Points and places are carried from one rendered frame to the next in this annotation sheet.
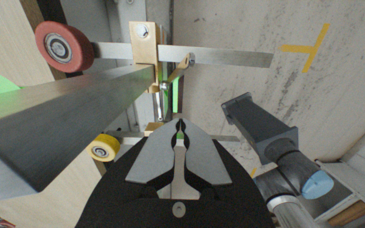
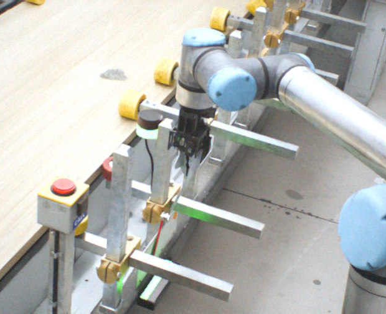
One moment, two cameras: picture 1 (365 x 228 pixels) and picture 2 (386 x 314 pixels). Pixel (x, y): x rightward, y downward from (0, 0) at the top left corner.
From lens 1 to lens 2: 188 cm
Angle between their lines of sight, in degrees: 85
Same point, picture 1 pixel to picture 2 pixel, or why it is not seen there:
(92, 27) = (104, 202)
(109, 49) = (139, 185)
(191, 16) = not seen: outside the picture
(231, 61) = (228, 217)
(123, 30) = not seen: hidden behind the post
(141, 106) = (76, 302)
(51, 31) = not seen: hidden behind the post
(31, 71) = (82, 164)
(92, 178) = (10, 239)
